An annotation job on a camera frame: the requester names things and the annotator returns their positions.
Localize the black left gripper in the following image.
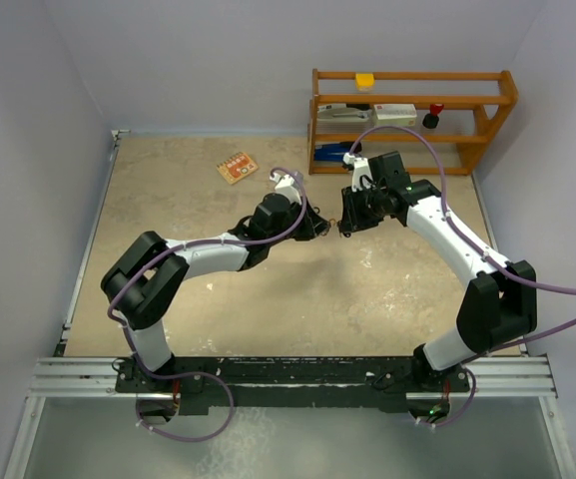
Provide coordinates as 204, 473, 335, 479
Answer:
267, 197, 328, 247

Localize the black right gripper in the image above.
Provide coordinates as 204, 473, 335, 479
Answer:
340, 183, 386, 234

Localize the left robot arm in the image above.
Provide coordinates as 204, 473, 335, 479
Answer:
100, 193, 330, 391

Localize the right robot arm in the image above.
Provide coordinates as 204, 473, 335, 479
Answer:
338, 152, 537, 390

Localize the orange spiral notebook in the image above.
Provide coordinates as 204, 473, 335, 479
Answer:
217, 152, 259, 185

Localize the blue stapler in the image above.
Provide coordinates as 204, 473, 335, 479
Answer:
313, 142, 352, 164

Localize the white and red box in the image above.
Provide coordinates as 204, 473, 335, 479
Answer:
372, 104, 417, 128

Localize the red and black stamp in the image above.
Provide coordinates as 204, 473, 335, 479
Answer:
422, 104, 444, 130

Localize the wooden shelf rack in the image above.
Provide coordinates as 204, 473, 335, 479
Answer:
307, 70, 519, 176

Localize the white stapler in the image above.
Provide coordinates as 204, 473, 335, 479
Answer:
316, 103, 371, 123

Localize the yellow-lidded container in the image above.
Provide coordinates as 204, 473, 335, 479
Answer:
354, 73, 375, 93

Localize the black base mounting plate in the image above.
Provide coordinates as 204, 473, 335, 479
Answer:
113, 356, 470, 416

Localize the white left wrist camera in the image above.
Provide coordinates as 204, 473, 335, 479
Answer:
270, 169, 303, 205

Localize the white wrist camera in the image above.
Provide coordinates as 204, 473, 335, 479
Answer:
342, 153, 373, 193
270, 169, 303, 205

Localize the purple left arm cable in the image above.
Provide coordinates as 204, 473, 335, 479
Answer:
107, 167, 309, 443

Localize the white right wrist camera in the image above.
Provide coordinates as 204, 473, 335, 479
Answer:
342, 153, 373, 193

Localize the aluminium frame rail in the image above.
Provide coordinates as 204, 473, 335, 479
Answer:
27, 356, 558, 398

